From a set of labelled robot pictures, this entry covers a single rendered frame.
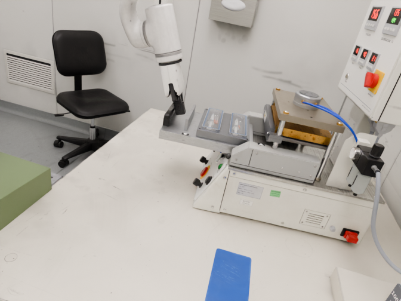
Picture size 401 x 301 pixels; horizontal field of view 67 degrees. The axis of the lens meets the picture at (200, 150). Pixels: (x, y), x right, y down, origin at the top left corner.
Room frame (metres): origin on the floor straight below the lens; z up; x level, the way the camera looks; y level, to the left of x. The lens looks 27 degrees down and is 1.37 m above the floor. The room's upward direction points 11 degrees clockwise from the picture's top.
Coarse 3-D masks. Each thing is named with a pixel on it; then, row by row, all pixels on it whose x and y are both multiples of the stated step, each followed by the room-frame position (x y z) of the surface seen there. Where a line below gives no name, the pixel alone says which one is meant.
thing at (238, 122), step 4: (232, 116) 1.00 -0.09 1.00; (236, 116) 1.01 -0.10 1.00; (240, 116) 1.02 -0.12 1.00; (244, 116) 1.02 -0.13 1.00; (232, 120) 0.97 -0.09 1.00; (236, 120) 0.97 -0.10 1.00; (240, 120) 0.98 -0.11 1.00; (244, 120) 0.99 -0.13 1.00; (232, 124) 0.93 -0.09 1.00; (236, 124) 0.94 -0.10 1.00; (240, 124) 0.94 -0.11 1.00; (244, 124) 0.95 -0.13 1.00; (232, 128) 0.89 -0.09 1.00; (236, 128) 0.90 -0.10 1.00; (240, 128) 0.91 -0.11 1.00; (244, 128) 0.91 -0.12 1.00; (232, 132) 0.87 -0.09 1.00; (236, 132) 0.87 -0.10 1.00; (240, 132) 0.88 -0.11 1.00; (244, 132) 0.88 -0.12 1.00
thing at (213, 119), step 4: (212, 108) 1.05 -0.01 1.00; (208, 112) 1.00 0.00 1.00; (212, 112) 1.00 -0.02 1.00; (216, 112) 1.01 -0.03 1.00; (220, 112) 1.02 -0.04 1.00; (208, 116) 0.96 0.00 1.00; (212, 116) 0.96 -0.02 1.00; (216, 116) 0.97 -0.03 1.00; (220, 116) 0.98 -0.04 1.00; (208, 120) 0.92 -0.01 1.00; (212, 120) 0.93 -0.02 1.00; (216, 120) 0.94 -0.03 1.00; (220, 120) 0.94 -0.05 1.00; (204, 124) 0.88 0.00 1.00; (208, 124) 0.89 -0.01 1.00; (212, 124) 0.90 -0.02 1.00; (216, 124) 0.90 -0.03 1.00; (220, 124) 0.91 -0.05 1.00; (216, 128) 0.87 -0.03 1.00
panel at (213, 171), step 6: (210, 156) 1.06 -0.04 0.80; (216, 156) 0.98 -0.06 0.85; (210, 162) 0.99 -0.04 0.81; (222, 162) 0.86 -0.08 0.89; (210, 168) 0.93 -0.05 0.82; (216, 168) 0.87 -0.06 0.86; (222, 168) 0.81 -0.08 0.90; (210, 174) 0.88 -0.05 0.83; (216, 174) 0.82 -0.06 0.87; (204, 180) 0.88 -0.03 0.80; (210, 180) 0.82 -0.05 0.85; (198, 186) 0.89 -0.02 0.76; (204, 186) 0.83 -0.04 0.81; (198, 192) 0.84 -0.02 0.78
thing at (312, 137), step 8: (272, 112) 0.98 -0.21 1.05; (288, 128) 0.84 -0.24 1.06; (296, 128) 0.86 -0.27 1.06; (304, 128) 0.87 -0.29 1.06; (312, 128) 0.88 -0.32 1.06; (288, 136) 0.84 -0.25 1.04; (296, 136) 0.84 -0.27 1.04; (304, 136) 0.84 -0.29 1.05; (312, 136) 0.84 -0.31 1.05; (320, 136) 0.84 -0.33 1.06; (328, 136) 0.85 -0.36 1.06; (304, 144) 0.84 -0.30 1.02; (312, 144) 0.84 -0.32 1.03; (320, 144) 0.84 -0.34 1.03
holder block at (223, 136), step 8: (200, 120) 0.93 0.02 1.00; (224, 120) 0.98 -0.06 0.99; (248, 120) 1.02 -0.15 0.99; (200, 128) 0.86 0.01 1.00; (224, 128) 0.90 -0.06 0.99; (248, 128) 0.94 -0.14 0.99; (200, 136) 0.86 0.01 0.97; (208, 136) 0.86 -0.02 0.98; (216, 136) 0.85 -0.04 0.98; (224, 136) 0.85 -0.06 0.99; (232, 136) 0.85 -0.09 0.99; (248, 136) 0.88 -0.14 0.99; (232, 144) 0.85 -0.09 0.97; (240, 144) 0.85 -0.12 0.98
